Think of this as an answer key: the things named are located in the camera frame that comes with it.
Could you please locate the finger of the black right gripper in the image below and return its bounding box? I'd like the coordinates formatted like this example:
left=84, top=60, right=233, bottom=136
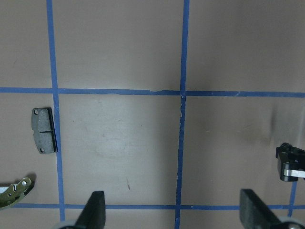
left=275, top=143, right=305, bottom=181

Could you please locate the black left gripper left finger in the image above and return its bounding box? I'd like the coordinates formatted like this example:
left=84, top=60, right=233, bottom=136
left=74, top=191, right=106, bottom=229

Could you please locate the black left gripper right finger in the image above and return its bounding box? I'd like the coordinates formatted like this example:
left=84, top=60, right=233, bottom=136
left=239, top=189, right=282, bottom=229

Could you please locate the dark grey brake pad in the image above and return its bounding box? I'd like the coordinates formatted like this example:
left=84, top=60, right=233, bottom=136
left=31, top=107, right=58, bottom=154

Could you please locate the brass brake shoe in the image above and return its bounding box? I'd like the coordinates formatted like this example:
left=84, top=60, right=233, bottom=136
left=0, top=177, right=34, bottom=210

